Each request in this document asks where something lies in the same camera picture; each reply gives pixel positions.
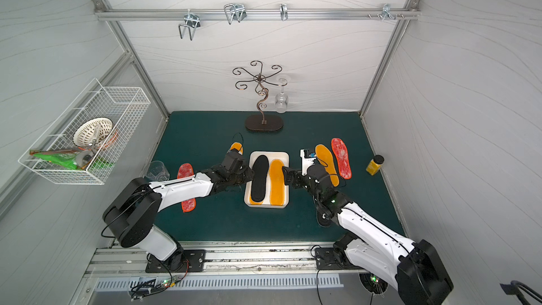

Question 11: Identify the white storage box tray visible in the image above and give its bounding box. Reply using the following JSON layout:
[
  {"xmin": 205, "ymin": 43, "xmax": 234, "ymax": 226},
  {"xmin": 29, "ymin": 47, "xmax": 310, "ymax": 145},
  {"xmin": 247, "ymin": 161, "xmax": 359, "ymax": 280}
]
[{"xmin": 244, "ymin": 151, "xmax": 289, "ymax": 208}]

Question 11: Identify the red insole right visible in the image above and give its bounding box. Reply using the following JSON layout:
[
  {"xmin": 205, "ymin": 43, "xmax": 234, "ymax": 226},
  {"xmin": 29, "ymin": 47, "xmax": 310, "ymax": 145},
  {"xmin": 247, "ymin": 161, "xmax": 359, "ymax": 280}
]
[{"xmin": 331, "ymin": 138, "xmax": 352, "ymax": 180}]

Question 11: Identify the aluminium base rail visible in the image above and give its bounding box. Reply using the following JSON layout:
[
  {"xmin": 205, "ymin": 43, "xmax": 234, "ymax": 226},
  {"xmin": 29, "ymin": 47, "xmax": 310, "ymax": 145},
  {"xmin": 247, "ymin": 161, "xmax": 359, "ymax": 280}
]
[{"xmin": 82, "ymin": 242, "xmax": 433, "ymax": 279}]

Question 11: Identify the clear plastic cup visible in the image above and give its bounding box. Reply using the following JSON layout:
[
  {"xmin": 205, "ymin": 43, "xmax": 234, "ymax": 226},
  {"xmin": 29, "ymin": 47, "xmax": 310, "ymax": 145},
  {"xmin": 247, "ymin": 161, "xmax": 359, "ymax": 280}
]
[{"xmin": 145, "ymin": 160, "xmax": 170, "ymax": 182}]

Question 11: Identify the red insole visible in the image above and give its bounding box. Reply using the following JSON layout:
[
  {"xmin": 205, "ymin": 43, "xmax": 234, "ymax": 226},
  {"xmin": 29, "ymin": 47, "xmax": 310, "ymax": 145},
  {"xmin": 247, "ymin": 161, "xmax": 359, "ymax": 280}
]
[
  {"xmin": 331, "ymin": 138, "xmax": 352, "ymax": 180},
  {"xmin": 176, "ymin": 162, "xmax": 197, "ymax": 213}
]

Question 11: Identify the hanging wine glass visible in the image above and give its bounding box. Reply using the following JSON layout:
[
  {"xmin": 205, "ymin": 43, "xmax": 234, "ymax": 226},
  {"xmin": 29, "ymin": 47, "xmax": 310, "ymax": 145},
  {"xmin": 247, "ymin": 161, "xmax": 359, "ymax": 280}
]
[{"xmin": 275, "ymin": 78, "xmax": 289, "ymax": 114}]

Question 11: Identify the white wire basket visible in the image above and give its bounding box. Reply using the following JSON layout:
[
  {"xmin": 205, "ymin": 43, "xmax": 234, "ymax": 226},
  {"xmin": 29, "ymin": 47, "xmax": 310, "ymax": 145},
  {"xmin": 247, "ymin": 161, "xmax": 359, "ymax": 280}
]
[{"xmin": 18, "ymin": 79, "xmax": 150, "ymax": 185}]

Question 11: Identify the white plastic strainer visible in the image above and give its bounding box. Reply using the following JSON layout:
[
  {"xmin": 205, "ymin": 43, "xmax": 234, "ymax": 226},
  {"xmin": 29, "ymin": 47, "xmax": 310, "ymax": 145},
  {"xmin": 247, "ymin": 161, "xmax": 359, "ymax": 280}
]
[{"xmin": 73, "ymin": 117, "xmax": 114, "ymax": 148}]

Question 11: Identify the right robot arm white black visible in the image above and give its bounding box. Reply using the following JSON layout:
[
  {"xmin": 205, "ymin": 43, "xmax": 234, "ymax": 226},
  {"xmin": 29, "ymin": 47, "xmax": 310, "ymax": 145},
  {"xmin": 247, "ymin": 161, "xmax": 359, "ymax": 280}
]
[{"xmin": 282, "ymin": 163, "xmax": 454, "ymax": 304}]

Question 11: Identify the brown metal glass rack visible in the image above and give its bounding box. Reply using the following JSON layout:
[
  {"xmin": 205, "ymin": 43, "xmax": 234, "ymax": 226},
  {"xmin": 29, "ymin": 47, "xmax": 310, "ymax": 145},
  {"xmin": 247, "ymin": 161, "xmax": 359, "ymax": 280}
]
[{"xmin": 232, "ymin": 60, "xmax": 284, "ymax": 133}]

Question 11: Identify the red insole left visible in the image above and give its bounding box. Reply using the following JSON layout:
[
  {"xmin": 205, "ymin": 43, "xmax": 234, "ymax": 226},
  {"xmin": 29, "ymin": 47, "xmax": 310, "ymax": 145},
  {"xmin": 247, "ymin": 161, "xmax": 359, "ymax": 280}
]
[{"xmin": 176, "ymin": 162, "xmax": 197, "ymax": 213}]

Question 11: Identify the black insole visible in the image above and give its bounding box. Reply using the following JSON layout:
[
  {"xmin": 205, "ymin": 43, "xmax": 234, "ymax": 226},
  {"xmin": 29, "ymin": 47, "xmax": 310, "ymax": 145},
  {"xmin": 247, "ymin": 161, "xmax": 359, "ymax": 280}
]
[
  {"xmin": 316, "ymin": 208, "xmax": 333, "ymax": 228},
  {"xmin": 251, "ymin": 155, "xmax": 269, "ymax": 201}
]

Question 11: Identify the black cable bundle left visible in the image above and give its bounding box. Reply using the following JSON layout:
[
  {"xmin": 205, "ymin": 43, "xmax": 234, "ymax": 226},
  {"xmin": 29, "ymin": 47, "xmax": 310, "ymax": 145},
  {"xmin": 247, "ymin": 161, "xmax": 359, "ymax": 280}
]
[{"xmin": 128, "ymin": 277, "xmax": 187, "ymax": 302}]

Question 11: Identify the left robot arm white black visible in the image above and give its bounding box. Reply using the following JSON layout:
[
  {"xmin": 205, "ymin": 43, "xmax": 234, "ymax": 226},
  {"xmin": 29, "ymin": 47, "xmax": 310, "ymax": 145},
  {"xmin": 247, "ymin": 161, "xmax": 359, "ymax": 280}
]
[{"xmin": 102, "ymin": 150, "xmax": 254, "ymax": 262}]

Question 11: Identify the black object bottom right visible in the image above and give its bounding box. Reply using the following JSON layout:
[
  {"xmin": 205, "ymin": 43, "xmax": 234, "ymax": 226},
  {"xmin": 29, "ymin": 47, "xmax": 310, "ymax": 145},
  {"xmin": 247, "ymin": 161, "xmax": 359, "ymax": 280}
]
[{"xmin": 500, "ymin": 280, "xmax": 542, "ymax": 305}]

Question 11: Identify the aluminium top rail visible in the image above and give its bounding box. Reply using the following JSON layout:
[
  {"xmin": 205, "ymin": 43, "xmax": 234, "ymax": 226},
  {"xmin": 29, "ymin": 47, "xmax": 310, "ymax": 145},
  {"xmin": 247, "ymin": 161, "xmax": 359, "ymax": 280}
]
[{"xmin": 95, "ymin": 6, "xmax": 421, "ymax": 22}]

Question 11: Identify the green plastic item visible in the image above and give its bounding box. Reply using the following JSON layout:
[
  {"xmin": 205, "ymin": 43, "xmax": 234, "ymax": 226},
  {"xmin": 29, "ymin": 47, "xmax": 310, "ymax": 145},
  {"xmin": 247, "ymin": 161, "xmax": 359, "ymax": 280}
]
[{"xmin": 31, "ymin": 151, "xmax": 114, "ymax": 170}]

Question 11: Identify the orange insole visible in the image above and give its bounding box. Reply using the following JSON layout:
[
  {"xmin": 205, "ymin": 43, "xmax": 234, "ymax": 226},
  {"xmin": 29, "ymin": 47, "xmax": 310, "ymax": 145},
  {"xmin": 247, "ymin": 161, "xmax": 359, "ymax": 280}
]
[
  {"xmin": 269, "ymin": 159, "xmax": 285, "ymax": 206},
  {"xmin": 248, "ymin": 195, "xmax": 263, "ymax": 206},
  {"xmin": 315, "ymin": 144, "xmax": 340, "ymax": 187},
  {"xmin": 230, "ymin": 142, "xmax": 244, "ymax": 155}
]

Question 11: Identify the yellow bottle black cap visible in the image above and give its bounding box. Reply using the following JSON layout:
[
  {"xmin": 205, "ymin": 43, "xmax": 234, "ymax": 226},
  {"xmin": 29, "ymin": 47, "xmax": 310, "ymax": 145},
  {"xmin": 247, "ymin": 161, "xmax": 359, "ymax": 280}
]
[{"xmin": 366, "ymin": 155, "xmax": 385, "ymax": 176}]

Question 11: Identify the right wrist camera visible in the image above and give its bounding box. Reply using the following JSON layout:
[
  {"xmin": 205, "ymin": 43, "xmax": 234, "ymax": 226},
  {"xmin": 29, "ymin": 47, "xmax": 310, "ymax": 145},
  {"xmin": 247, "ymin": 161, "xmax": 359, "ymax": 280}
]
[{"xmin": 300, "ymin": 148, "xmax": 317, "ymax": 175}]

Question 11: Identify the green table mat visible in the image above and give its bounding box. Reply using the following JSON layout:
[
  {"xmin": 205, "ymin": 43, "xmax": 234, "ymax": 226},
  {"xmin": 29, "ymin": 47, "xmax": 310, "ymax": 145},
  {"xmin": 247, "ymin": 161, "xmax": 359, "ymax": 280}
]
[{"xmin": 154, "ymin": 112, "xmax": 403, "ymax": 242}]

